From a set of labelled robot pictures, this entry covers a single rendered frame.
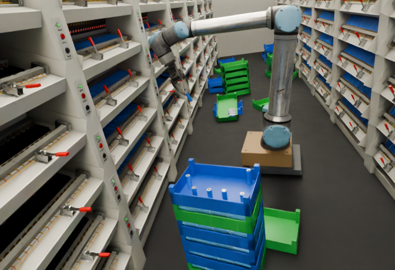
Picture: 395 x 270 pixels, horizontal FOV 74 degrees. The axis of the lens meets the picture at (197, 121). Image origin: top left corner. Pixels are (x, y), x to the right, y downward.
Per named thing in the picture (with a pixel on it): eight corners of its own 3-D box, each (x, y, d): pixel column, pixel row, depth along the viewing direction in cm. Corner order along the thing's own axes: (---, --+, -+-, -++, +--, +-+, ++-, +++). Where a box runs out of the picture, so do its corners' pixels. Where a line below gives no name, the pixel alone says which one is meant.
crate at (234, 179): (261, 180, 105) (260, 163, 102) (250, 217, 88) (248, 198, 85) (193, 173, 117) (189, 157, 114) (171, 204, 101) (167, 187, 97)
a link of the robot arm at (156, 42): (158, 30, 140) (143, 39, 144) (170, 52, 143) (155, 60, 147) (163, 29, 148) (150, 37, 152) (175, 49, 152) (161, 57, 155)
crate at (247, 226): (262, 196, 108) (261, 180, 105) (252, 235, 91) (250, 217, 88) (196, 187, 120) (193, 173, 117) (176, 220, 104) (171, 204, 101)
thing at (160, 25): (170, 35, 210) (173, 17, 204) (146, 48, 156) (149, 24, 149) (146, 29, 211) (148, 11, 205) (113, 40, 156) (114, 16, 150)
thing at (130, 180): (163, 143, 170) (166, 124, 164) (126, 210, 116) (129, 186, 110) (132, 135, 171) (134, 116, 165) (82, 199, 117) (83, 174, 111)
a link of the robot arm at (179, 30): (184, 19, 146) (166, 30, 150) (178, 20, 135) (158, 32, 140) (192, 34, 148) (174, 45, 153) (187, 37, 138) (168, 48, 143)
